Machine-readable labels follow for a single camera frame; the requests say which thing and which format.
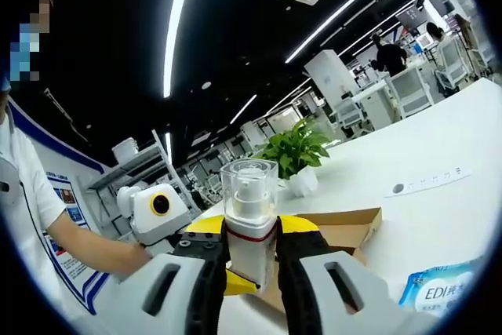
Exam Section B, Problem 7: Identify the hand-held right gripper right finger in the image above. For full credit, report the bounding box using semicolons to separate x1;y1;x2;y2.
274;215;436;335

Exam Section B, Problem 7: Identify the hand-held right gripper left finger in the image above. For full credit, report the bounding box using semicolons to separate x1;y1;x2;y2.
113;215;231;335

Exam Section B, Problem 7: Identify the clear capped white pump bottle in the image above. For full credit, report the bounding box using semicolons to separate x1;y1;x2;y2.
219;157;280;293

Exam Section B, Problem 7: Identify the brown cardboard shoe box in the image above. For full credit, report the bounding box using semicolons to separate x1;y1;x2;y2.
235;206;384;315

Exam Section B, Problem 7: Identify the blue white wet wipes pack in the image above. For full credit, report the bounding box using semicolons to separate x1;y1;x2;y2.
398;254;487;312

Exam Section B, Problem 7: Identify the metal storage rack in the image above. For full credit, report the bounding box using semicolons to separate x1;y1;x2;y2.
88;129;197;234

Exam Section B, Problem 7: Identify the person in white shirt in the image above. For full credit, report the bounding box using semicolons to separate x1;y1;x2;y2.
0;103;79;324

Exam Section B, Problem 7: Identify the green plant in white pot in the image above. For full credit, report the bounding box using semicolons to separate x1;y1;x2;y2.
254;117;333;197

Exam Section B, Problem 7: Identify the white table socket panel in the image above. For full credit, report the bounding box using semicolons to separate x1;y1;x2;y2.
383;167;471;198

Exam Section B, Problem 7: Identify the white ceiling light strip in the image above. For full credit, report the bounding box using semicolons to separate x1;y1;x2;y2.
284;0;415;64
162;0;201;99

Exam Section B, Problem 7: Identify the row of white office chairs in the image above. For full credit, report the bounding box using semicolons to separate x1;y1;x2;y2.
333;36;491;136

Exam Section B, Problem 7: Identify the hanging dark display screen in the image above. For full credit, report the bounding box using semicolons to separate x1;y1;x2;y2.
395;7;425;29
429;0;456;13

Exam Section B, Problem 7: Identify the blue white wall poster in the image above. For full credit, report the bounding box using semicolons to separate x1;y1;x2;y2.
42;172;111;315

